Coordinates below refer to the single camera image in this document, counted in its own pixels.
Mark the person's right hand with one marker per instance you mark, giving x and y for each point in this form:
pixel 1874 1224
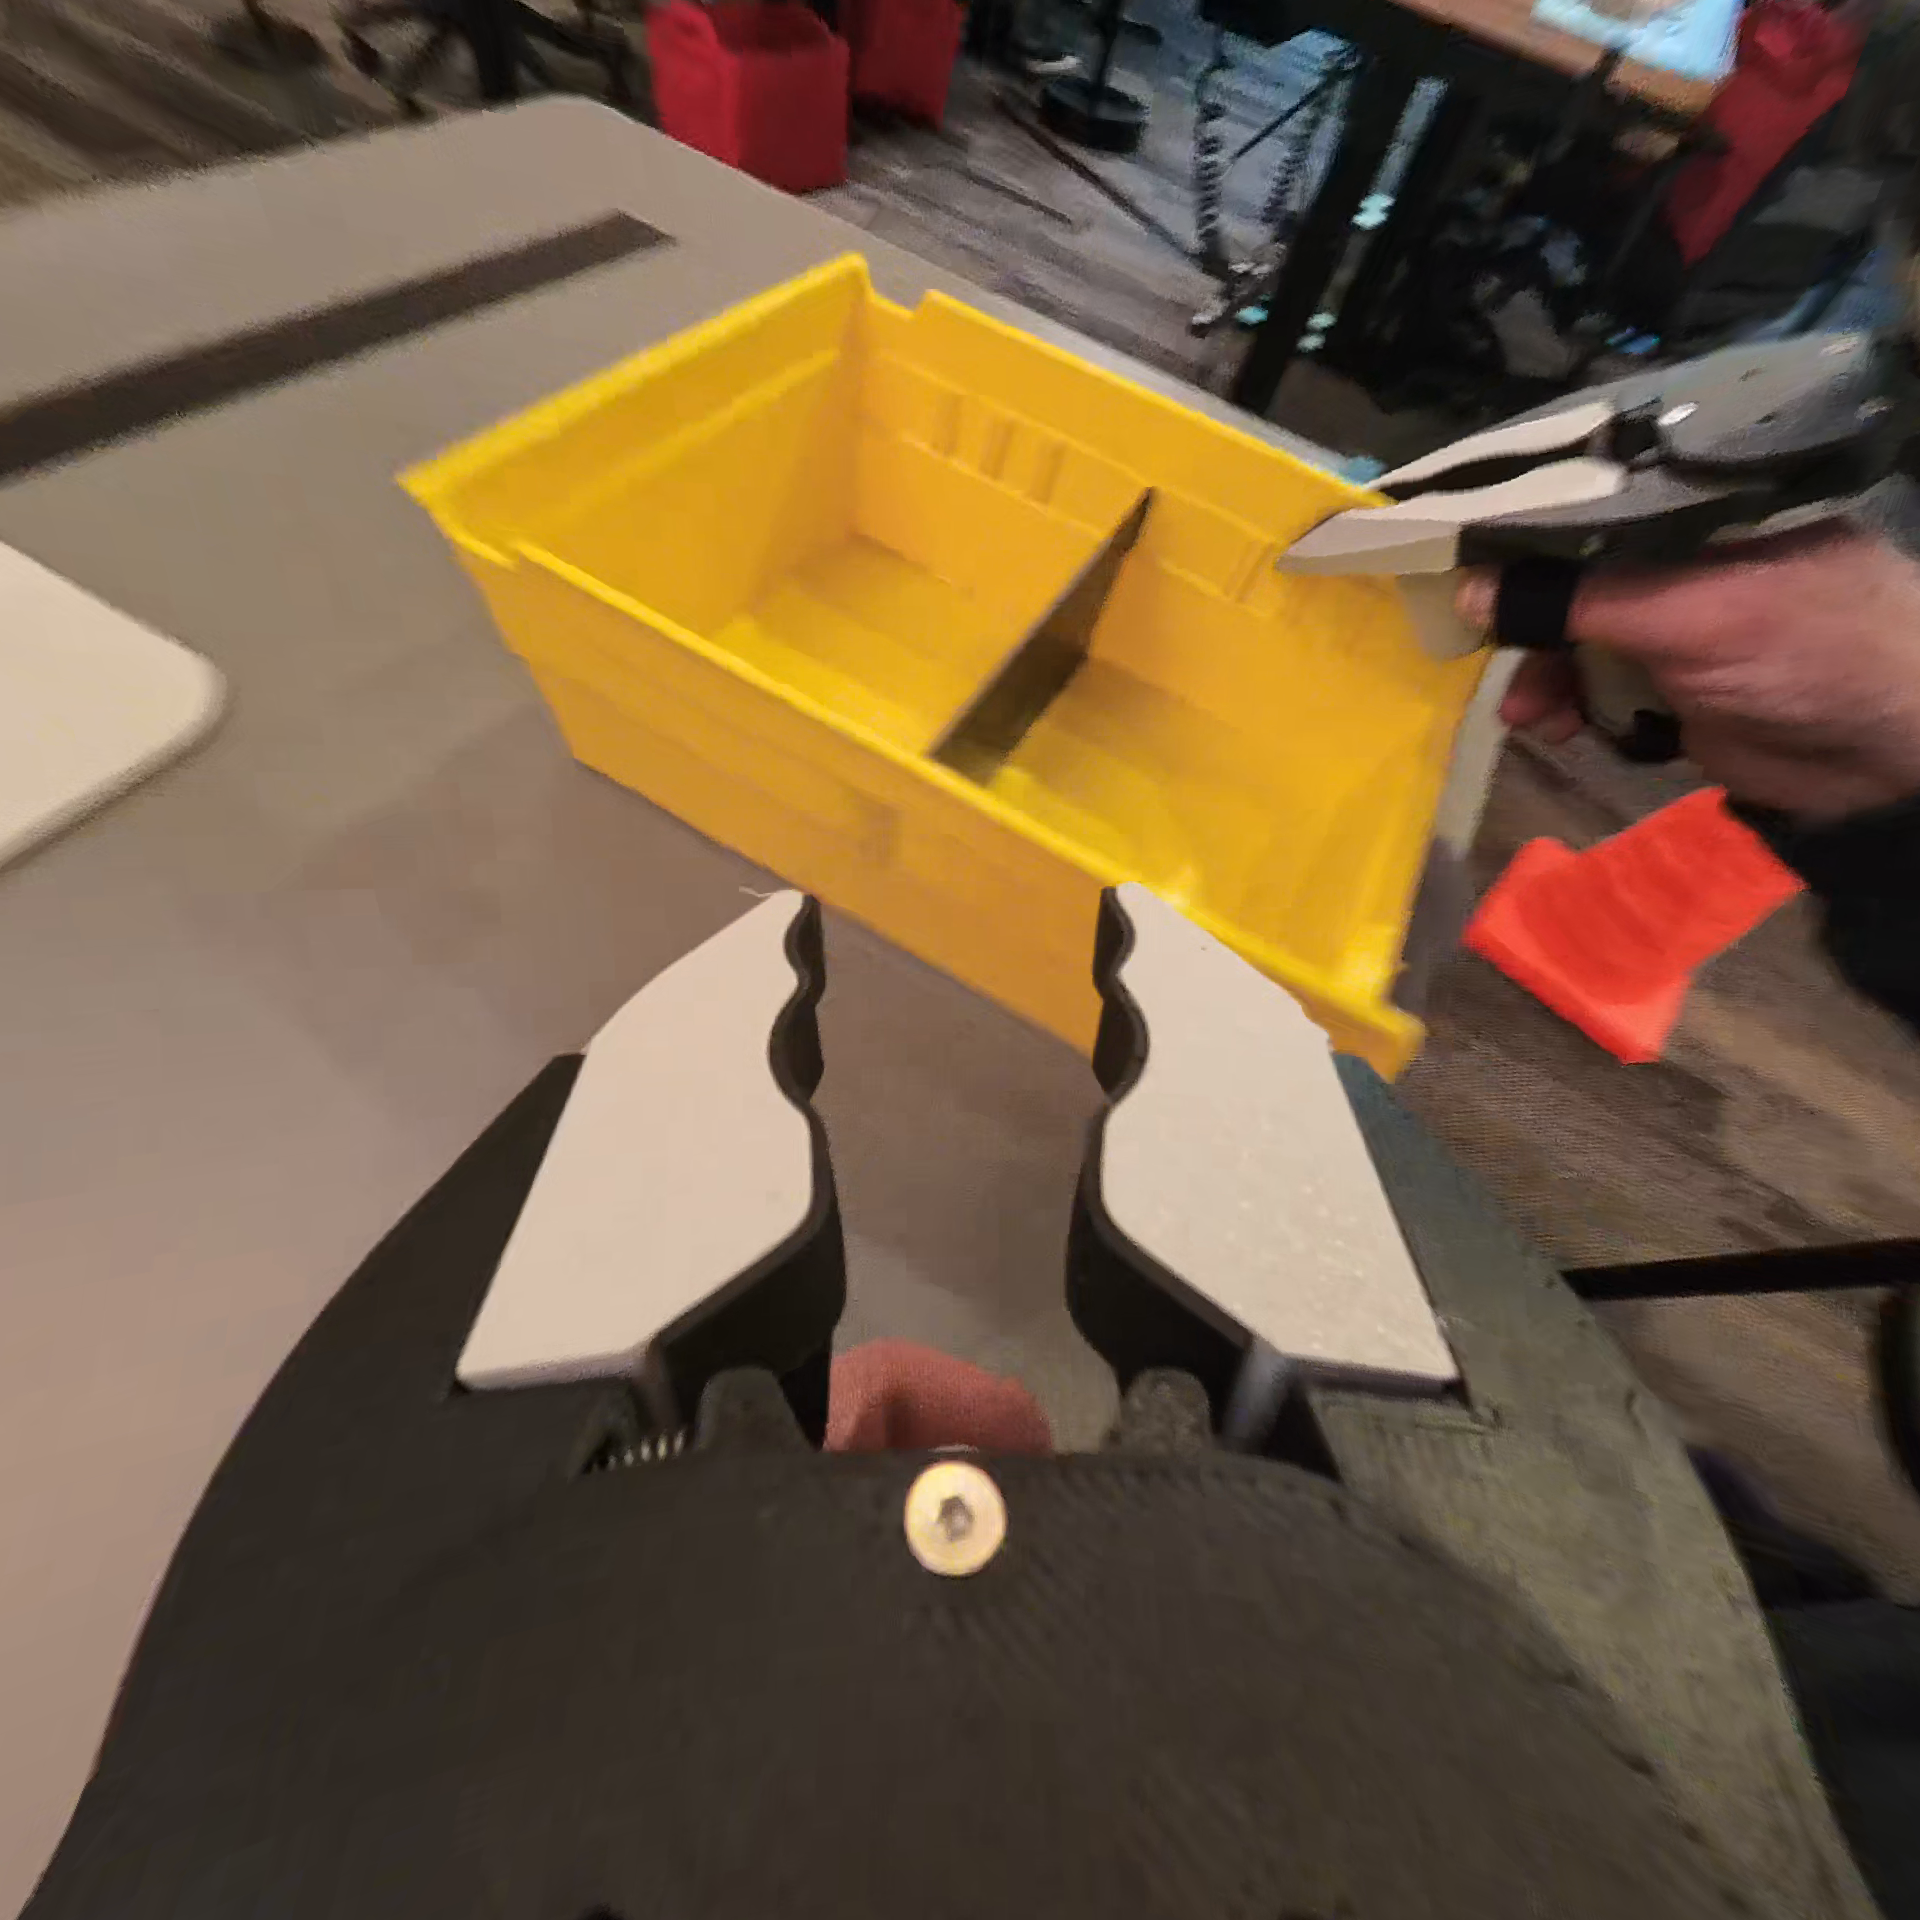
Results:
pixel 1769 660

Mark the red plastic bin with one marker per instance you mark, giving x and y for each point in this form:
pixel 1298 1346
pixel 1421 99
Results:
pixel 749 90
pixel 901 59
pixel 1755 136

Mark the orange plastic bin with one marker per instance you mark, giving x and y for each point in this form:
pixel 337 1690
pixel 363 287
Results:
pixel 1634 931

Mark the black round stand base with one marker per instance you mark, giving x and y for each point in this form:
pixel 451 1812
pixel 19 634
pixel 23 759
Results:
pixel 1101 113

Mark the yellow plastic bin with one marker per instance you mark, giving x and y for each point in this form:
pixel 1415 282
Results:
pixel 675 674

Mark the black bin divider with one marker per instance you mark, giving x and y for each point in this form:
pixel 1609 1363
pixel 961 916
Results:
pixel 1050 660

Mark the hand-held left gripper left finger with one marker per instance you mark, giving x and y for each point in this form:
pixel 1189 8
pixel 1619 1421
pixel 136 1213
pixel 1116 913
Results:
pixel 661 1185

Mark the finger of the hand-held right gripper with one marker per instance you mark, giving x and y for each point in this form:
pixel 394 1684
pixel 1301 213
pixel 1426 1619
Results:
pixel 1499 447
pixel 1410 539

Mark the black table leg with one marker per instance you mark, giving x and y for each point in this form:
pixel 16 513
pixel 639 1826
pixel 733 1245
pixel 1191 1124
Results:
pixel 1723 1271

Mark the person's left hand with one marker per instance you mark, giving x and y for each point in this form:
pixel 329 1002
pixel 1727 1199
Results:
pixel 930 1401

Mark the black tape strip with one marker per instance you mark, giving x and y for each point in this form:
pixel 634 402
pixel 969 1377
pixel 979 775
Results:
pixel 376 315

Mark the wooden top desk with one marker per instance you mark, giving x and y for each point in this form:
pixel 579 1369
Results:
pixel 1499 29

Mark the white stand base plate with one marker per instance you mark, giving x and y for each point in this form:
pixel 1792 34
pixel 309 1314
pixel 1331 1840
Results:
pixel 90 705

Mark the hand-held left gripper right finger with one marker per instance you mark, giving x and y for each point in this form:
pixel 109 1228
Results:
pixel 1260 1185

